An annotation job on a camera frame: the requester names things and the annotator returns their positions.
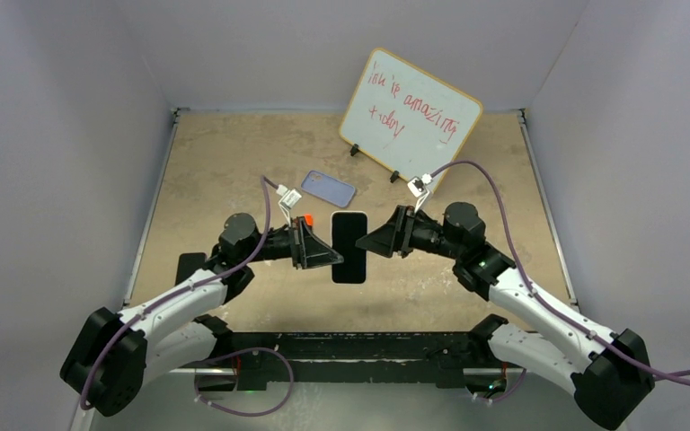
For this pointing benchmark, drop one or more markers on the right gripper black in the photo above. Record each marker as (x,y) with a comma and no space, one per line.
(395,235)

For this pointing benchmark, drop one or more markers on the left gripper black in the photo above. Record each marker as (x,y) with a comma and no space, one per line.
(305,250)

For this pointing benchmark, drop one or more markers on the black phone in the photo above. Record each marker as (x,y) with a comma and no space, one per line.
(346,228)
(187,264)

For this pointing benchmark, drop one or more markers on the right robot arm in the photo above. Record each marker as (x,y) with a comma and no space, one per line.
(591,362)

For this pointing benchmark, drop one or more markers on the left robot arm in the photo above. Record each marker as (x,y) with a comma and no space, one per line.
(116,353)

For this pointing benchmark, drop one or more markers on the purple phone case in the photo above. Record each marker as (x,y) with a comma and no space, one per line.
(328,189)

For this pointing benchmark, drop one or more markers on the whiteboard with red writing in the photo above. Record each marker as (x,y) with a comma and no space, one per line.
(407,120)

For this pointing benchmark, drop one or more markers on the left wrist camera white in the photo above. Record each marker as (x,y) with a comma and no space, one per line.
(288,198)

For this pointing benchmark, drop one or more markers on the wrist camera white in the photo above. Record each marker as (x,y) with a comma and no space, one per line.
(288,198)
(419,188)

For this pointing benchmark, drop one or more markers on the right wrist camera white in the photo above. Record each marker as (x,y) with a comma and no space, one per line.
(419,188)

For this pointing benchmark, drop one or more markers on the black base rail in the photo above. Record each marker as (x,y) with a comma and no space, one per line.
(446,360)

